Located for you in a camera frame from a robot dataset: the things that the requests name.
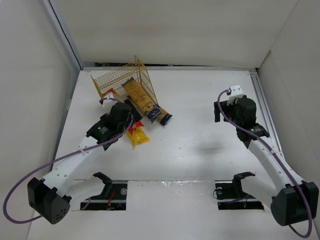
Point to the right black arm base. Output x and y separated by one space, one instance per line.
229 199

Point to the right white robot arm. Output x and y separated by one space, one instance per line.
291 199

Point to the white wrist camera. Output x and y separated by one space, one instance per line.
234 92
108 100

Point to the yellow spaghetti bag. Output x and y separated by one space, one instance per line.
137 136

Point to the blue patterned spaghetti bag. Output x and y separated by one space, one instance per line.
142 99

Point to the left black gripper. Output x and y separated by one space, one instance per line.
132 107

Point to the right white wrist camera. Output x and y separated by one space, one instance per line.
234 92

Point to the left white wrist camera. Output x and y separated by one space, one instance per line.
108 100

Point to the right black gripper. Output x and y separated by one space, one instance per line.
217 111

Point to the aluminium rail right side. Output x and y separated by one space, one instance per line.
265 111

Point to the red white spaghetti bag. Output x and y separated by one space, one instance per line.
135 123

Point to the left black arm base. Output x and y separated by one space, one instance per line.
112 198

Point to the yellow wire mesh shelf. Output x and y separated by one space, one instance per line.
116 78

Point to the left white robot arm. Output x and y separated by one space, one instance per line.
56 193

